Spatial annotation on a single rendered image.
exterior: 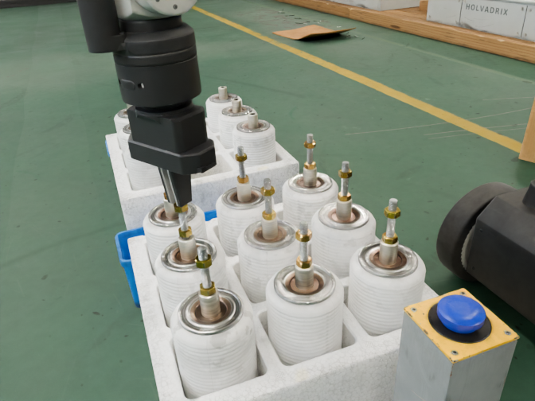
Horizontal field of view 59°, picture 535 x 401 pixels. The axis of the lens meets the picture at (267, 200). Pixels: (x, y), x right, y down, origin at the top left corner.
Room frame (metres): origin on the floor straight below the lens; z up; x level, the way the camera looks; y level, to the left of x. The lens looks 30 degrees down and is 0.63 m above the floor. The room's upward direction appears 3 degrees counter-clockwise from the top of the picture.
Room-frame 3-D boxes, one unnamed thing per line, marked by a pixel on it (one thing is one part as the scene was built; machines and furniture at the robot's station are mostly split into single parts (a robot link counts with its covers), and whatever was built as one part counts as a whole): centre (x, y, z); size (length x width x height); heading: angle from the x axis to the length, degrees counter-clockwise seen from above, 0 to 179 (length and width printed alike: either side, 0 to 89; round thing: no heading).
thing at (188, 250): (0.52, 0.11, 0.26); 0.02 x 0.02 x 0.03
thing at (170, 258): (0.52, 0.11, 0.25); 0.08 x 0.08 x 0.01
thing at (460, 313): (0.31, -0.17, 0.32); 0.04 x 0.04 x 0.02
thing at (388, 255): (0.48, -0.15, 0.26); 0.02 x 0.02 x 0.03
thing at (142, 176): (0.91, 0.24, 0.16); 0.10 x 0.10 x 0.18
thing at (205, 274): (0.41, 0.07, 0.30); 0.01 x 0.01 x 0.08
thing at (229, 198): (0.67, 0.04, 0.25); 0.08 x 0.08 x 0.01
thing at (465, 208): (0.75, -0.42, 0.10); 0.20 x 0.05 x 0.20; 111
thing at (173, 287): (0.52, 0.11, 0.16); 0.10 x 0.10 x 0.18
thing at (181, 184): (0.51, 0.10, 0.37); 0.03 x 0.02 x 0.06; 142
